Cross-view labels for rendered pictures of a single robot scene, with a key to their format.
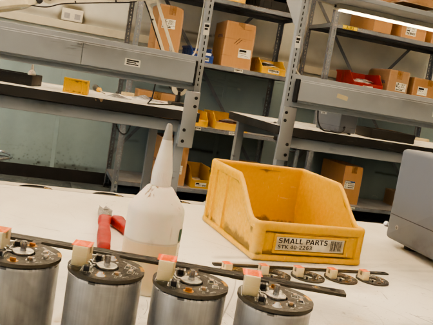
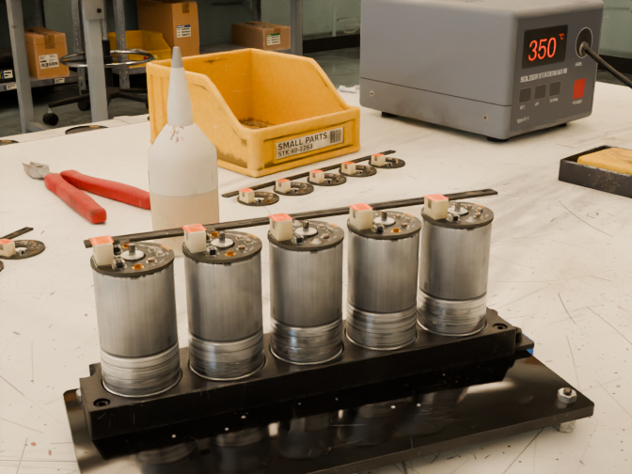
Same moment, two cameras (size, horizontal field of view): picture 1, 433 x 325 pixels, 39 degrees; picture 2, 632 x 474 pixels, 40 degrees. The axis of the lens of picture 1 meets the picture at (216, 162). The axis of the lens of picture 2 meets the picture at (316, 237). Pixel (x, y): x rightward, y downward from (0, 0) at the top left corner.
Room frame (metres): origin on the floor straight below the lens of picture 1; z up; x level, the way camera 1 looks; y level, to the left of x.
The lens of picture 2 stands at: (-0.05, 0.13, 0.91)
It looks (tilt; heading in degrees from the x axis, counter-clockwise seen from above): 21 degrees down; 338
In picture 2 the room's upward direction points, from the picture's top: straight up
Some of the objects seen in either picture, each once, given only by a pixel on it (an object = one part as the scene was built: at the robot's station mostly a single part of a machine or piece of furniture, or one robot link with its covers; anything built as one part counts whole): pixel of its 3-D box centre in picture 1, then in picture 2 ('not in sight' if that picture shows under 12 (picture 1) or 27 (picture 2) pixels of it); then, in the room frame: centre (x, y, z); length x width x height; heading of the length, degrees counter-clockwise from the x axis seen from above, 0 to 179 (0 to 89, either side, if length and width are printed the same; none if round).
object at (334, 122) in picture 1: (336, 122); not in sight; (2.90, -0.53, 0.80); 0.15 x 0.12 x 0.10; 37
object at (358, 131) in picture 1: (384, 134); not in sight; (3.00, -0.80, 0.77); 0.24 x 0.16 x 0.04; 106
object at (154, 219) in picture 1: (156, 206); (181, 150); (0.35, 0.03, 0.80); 0.03 x 0.03 x 0.10
